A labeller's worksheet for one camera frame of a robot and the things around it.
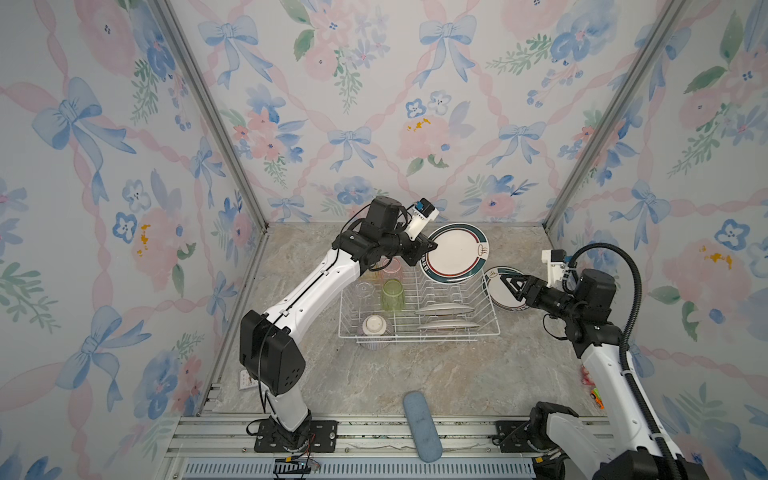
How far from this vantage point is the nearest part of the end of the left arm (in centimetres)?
66

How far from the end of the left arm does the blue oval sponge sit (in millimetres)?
386

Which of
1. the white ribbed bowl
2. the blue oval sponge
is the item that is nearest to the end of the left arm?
the white ribbed bowl

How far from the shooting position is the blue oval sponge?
2.35ft

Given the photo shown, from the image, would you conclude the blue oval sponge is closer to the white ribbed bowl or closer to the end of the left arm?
the white ribbed bowl
